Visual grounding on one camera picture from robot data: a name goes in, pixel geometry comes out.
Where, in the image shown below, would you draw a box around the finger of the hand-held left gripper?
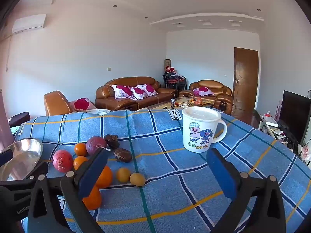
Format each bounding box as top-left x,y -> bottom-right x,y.
23,161 -> 49,182
0,149 -> 14,167

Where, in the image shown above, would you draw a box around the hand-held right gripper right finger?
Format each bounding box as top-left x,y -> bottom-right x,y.
206,148 -> 287,233

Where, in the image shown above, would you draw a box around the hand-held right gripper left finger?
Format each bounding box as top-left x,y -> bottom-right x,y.
27,148 -> 110,233

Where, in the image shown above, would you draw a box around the stainless steel bowl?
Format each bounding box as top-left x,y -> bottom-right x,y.
0,138 -> 44,182

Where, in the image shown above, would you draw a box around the large orange mandarin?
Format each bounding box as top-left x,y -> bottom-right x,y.
95,165 -> 113,189
82,186 -> 102,210

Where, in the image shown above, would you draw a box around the small orange mandarin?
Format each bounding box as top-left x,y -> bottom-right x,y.
73,156 -> 88,171
74,143 -> 88,157

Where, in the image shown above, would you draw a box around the pink round radish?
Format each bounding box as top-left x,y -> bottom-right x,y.
52,150 -> 74,173

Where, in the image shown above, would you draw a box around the purple round radish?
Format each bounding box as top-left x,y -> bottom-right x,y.
86,136 -> 108,156

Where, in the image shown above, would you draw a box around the small olive yellow citrus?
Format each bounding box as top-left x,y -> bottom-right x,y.
129,172 -> 146,187

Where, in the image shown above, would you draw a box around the pink electric kettle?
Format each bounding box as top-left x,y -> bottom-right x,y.
0,89 -> 15,148

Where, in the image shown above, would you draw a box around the dark maroon stool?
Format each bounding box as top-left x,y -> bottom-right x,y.
7,112 -> 31,128

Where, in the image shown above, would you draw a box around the white cartoon print mug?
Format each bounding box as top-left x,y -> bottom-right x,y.
182,106 -> 228,153

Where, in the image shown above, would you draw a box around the blue plaid cloth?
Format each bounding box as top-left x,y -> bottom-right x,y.
12,109 -> 311,233

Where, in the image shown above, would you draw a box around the white television stand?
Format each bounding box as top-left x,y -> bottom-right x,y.
258,114 -> 302,151

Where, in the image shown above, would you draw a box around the white plastic bag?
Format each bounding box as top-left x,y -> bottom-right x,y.
86,109 -> 112,115

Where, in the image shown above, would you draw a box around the tan leather armchair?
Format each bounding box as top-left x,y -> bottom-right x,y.
44,90 -> 98,116

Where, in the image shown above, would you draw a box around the pile of snacks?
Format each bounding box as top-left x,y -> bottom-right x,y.
170,98 -> 214,107

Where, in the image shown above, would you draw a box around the pink pillow with red flower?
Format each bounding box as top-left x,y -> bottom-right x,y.
69,98 -> 96,112

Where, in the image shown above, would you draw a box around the small white red flower pillow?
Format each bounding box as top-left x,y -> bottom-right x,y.
193,87 -> 215,97

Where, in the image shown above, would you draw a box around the brown leather armchair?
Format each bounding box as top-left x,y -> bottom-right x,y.
179,79 -> 234,116

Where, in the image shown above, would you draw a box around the wooden coffee table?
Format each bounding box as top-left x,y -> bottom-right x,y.
137,97 -> 217,112

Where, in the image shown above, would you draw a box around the black television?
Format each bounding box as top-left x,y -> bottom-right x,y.
278,90 -> 311,146

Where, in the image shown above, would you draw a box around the brown wooden door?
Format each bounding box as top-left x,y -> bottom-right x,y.
232,47 -> 259,112

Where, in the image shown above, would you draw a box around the white pillow with red flowers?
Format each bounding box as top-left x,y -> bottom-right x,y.
130,84 -> 159,100
111,84 -> 137,100

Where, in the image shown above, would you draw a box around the stacked dark chairs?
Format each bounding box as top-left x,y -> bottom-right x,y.
163,71 -> 187,91

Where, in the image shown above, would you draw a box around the brown leather three-seat sofa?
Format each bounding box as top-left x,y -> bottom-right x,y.
95,76 -> 179,112

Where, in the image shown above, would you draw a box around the white wall air conditioner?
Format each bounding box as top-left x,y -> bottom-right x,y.
12,14 -> 47,34

